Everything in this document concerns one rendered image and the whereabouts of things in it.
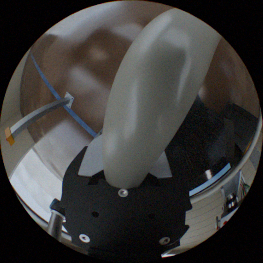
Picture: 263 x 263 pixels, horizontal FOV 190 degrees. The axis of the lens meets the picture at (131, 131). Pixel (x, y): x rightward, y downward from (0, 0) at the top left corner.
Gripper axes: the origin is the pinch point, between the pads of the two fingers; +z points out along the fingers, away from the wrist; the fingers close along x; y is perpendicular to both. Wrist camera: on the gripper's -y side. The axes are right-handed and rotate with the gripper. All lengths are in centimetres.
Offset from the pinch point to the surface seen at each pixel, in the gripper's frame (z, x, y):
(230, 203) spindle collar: -33, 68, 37
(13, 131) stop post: 2, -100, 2
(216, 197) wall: -63, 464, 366
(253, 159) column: -31, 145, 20
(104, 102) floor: 89, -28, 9
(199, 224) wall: -176, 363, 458
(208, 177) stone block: -1, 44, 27
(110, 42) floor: 86, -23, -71
